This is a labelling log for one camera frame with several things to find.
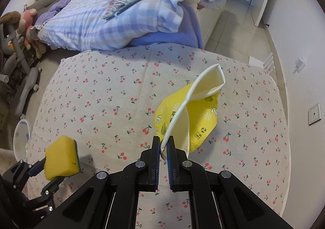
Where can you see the purple blanket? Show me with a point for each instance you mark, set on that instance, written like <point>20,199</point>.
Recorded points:
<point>190,26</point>

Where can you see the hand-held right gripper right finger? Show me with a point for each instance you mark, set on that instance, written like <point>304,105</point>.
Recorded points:
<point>170,147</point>

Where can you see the blue checkered blanket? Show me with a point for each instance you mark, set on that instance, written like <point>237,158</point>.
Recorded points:
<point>83,26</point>

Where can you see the white wall socket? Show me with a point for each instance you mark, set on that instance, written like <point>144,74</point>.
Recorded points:
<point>300,64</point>

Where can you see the white plastic bucket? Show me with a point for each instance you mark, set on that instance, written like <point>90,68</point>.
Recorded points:
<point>21,137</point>

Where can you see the beige floral cloth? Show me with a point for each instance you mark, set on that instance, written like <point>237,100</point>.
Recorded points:
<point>7,155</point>

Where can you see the white bed frame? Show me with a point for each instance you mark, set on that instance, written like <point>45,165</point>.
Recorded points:
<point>210,23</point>

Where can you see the yellow sponge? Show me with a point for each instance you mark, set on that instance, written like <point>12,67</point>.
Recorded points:
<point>61,158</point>

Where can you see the brown plush monkey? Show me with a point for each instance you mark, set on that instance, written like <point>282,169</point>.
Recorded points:
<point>10,19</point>

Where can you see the pink plush toy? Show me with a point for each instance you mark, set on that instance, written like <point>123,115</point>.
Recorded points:
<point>28,18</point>

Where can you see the beige plush toy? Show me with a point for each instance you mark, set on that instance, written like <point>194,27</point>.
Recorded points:
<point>38,46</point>

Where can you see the white floor rack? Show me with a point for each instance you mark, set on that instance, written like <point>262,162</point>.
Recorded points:
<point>269,63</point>

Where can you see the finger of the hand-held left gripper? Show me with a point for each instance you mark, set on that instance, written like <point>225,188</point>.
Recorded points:
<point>52,186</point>
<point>38,167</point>

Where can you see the cherry print tablecloth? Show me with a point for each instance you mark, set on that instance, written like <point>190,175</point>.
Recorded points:
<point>101,92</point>

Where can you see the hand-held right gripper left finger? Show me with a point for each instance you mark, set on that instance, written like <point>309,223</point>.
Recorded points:
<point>157,147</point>

